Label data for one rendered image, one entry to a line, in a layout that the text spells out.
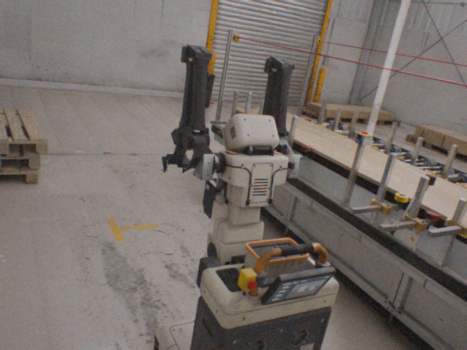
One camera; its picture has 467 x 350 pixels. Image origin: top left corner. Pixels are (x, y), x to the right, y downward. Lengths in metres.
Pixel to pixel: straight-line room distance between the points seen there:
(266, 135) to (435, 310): 1.68
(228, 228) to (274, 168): 0.34
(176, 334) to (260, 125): 1.10
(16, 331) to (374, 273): 2.29
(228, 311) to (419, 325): 1.70
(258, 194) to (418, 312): 1.59
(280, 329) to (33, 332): 1.44
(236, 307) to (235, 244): 0.43
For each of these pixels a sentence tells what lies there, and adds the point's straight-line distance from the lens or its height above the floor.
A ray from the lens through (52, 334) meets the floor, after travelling 2.62.
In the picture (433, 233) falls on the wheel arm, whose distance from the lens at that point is 2.22.
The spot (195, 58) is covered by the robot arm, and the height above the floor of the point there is 1.58.
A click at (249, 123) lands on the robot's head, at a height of 1.36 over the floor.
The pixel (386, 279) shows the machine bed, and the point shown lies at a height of 0.27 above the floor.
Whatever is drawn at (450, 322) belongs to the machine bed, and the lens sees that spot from 2.89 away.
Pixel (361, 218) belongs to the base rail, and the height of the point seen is 0.70.
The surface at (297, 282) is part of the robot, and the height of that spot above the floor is 0.92.
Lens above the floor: 1.72
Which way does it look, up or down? 19 degrees down
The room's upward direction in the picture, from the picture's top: 10 degrees clockwise
